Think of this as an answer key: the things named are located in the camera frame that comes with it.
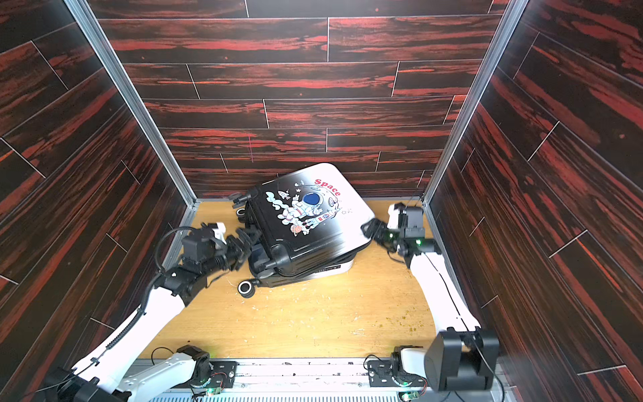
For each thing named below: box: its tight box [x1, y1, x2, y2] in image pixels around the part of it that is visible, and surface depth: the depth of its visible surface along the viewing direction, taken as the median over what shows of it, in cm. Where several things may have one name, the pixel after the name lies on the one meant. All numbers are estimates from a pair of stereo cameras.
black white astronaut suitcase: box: [232, 162, 376, 298], surface depth 87 cm
